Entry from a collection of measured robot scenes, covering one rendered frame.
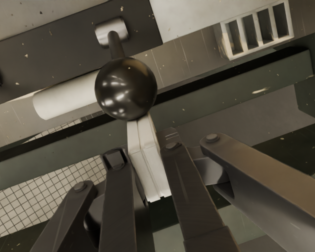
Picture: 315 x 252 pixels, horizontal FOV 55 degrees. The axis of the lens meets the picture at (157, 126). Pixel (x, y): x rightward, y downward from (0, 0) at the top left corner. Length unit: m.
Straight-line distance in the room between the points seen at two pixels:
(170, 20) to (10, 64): 0.15
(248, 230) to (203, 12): 0.25
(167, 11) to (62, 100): 0.13
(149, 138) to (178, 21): 0.17
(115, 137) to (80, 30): 0.17
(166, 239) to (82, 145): 0.16
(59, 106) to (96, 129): 0.10
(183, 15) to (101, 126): 0.18
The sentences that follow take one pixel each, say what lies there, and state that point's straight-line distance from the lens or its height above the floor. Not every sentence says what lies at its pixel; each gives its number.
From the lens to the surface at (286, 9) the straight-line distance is 0.34.
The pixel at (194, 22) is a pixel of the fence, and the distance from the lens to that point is 0.30.
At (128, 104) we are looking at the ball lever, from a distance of 0.17.
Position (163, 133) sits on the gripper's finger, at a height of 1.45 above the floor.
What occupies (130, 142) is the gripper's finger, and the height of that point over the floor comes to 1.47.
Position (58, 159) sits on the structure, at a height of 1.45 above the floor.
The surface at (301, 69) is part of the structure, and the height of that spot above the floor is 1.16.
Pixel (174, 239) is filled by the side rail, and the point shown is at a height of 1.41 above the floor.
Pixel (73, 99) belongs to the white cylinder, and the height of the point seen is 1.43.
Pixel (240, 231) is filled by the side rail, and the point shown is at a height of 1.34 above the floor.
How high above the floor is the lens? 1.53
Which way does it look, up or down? 29 degrees down
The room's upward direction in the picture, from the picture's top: 122 degrees counter-clockwise
